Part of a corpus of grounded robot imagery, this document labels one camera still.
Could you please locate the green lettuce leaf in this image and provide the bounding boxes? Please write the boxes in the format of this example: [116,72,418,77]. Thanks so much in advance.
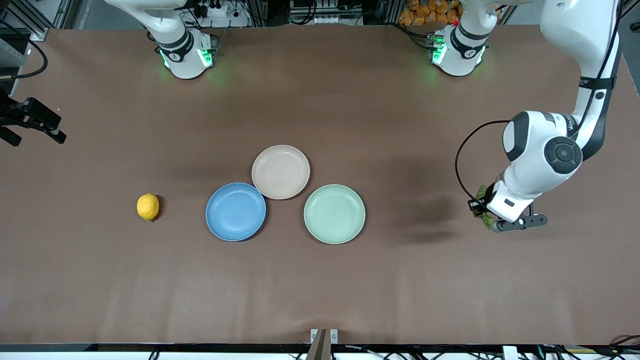
[474,184,496,230]

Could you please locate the yellow lemon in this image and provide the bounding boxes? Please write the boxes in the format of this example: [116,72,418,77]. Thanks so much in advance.
[136,193,161,223]

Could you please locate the mint green plate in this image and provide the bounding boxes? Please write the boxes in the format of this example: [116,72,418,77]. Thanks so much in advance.
[303,184,366,245]

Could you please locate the beige plate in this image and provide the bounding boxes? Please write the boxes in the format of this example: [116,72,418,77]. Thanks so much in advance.
[251,144,311,201]

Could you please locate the orange packaged goods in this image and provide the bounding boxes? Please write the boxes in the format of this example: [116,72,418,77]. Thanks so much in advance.
[398,0,462,27]

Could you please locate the white power strip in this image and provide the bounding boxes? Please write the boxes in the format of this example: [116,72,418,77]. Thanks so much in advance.
[197,0,236,18]

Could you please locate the blue plate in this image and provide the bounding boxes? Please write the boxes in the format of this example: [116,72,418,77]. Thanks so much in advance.
[205,182,267,242]

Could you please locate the white electrical unit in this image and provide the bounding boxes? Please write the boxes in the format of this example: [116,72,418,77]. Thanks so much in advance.
[289,0,362,26]

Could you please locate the aluminium frame profile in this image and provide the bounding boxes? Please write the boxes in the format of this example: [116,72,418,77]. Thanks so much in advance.
[0,0,76,42]

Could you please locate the silver metal bracket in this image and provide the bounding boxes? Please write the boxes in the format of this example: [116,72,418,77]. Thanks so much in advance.
[310,328,339,345]

